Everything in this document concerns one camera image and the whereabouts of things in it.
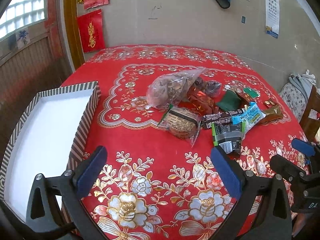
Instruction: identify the gold foil snack packet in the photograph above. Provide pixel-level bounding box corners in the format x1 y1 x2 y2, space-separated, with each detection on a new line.
259 105 283 124

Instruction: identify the light blue sachima packet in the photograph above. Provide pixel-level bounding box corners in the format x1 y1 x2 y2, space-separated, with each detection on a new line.
232 102 266 134

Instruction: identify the green black snack packet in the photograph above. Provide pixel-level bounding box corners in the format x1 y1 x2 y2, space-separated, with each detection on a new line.
212 122 245 154

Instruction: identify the small green jelly cup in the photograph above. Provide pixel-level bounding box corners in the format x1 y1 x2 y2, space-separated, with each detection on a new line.
243 87 260 99

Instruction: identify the dark green snack packet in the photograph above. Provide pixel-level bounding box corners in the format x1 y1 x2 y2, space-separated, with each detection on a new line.
216 90 241 112

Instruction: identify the dark brown chocolate bar wrapper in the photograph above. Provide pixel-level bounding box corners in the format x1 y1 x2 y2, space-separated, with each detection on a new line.
201 108 245 129

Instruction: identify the red foil snack packet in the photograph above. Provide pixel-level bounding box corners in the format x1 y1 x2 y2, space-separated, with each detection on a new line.
187 86 219 115

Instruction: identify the dark candy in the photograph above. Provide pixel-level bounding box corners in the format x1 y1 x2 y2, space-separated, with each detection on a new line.
204 80 221 98

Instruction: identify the clear packet of round biscuits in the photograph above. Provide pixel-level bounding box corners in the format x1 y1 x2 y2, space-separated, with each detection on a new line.
157 105 202 146

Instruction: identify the clear bag of dried snacks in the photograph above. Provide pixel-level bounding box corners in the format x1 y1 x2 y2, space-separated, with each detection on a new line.
146 67 206 109

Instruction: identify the small red brown snack packet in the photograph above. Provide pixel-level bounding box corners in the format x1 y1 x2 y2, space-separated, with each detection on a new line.
236 92 253 105

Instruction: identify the wooden chair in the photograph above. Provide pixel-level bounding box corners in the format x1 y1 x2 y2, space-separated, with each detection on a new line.
299 86 320 141

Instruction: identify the floral fabric bundle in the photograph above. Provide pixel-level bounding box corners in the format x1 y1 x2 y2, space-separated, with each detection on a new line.
279 69 317 122

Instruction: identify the small gold wrapped candy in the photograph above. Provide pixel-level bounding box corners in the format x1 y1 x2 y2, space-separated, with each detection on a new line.
264 100 274 108

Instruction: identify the striped white cardboard box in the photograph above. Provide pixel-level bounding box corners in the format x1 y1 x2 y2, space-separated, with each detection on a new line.
1 81 101 222

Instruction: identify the red floral tablecloth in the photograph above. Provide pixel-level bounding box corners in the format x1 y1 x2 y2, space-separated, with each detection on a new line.
64 46 309 239

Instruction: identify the eye chart poster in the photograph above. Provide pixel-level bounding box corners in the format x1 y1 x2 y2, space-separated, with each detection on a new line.
265 0 280 38

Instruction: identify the red paper bag lower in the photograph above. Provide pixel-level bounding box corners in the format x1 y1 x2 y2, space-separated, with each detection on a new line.
77 9 105 53

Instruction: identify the glass block window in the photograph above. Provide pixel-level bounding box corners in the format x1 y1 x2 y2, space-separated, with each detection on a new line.
0 0 47 39

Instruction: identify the wooden door frame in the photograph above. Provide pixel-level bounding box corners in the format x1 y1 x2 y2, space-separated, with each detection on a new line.
63 0 85 70

